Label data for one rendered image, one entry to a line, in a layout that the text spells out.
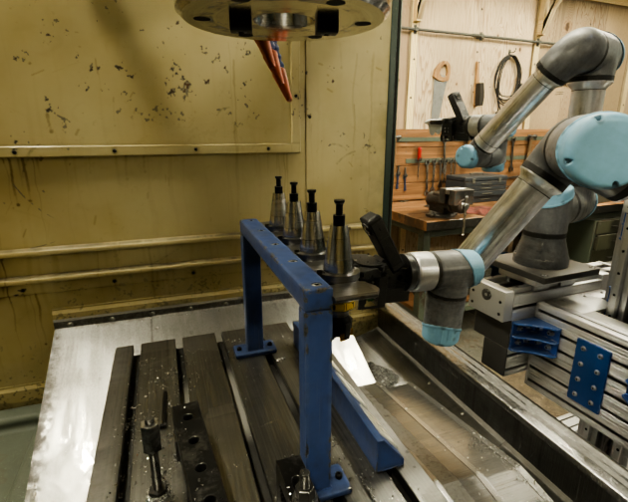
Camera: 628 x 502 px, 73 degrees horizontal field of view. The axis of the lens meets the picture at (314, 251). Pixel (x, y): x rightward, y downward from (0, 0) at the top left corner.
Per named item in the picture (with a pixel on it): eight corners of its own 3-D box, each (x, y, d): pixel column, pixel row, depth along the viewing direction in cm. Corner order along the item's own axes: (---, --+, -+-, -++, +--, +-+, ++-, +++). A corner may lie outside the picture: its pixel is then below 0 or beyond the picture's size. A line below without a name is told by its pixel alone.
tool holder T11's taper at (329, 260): (318, 266, 63) (318, 222, 61) (345, 263, 64) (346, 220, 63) (330, 276, 59) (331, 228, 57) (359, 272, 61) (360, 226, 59)
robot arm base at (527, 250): (536, 252, 137) (541, 222, 134) (580, 266, 124) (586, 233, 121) (500, 258, 131) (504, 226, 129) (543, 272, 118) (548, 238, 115)
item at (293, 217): (279, 234, 83) (278, 199, 81) (299, 231, 85) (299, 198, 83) (288, 239, 79) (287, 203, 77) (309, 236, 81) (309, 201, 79)
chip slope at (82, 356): (331, 349, 161) (332, 285, 154) (445, 491, 97) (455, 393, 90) (67, 396, 132) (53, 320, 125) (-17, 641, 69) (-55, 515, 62)
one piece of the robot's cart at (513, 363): (559, 339, 146) (563, 316, 144) (587, 353, 137) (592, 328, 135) (477, 360, 133) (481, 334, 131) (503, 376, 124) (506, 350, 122)
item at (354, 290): (368, 284, 61) (368, 279, 60) (386, 297, 56) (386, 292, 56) (322, 290, 58) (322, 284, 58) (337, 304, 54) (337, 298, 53)
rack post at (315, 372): (339, 467, 68) (342, 295, 60) (352, 493, 63) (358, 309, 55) (278, 484, 65) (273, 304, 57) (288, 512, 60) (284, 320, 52)
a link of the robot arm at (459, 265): (483, 296, 82) (491, 254, 80) (436, 301, 79) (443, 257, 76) (458, 282, 89) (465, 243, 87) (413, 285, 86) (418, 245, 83)
